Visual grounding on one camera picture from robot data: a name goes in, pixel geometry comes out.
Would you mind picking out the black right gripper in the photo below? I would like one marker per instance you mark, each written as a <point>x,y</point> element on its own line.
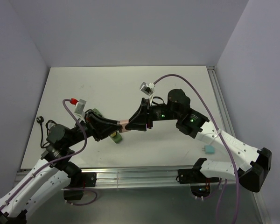
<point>138,121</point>

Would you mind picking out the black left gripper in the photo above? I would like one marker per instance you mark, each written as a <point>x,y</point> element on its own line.
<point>94,121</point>

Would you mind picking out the green power strip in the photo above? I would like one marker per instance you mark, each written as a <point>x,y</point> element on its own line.
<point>118,138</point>

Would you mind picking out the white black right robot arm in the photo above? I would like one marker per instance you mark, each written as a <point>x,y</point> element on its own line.
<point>248,165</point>

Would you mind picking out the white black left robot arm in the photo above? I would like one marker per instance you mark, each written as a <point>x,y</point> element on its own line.
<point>54,170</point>

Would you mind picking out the light blue plug adapter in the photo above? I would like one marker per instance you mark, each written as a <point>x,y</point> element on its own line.
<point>208,149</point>

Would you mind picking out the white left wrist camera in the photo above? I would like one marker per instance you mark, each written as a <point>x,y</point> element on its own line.
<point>79,107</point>

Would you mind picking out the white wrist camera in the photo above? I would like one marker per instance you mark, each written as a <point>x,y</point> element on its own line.
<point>148,89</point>
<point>79,107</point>

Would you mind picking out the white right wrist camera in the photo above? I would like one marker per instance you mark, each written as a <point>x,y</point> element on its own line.
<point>148,89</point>

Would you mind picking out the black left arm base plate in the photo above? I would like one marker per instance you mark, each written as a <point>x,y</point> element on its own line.
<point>88,179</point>

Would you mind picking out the aluminium front rail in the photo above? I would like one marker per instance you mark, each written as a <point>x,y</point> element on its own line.
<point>120,178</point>

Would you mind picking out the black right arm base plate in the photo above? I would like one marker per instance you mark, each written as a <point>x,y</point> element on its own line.
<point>194,176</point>

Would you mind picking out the aluminium side rail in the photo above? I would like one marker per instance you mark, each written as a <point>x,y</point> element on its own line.
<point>220,101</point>

